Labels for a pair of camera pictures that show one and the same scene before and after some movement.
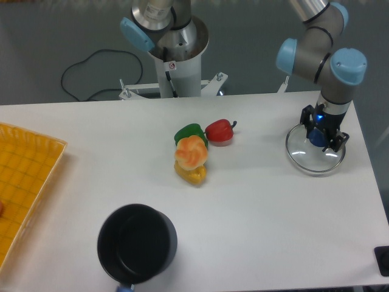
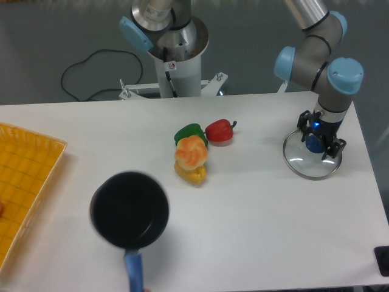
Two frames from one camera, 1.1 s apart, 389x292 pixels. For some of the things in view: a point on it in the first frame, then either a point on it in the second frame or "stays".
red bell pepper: x=219 y=132 stays
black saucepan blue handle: x=135 y=243 to x=129 y=210
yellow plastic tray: x=29 y=163 stays
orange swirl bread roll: x=191 y=152 stays
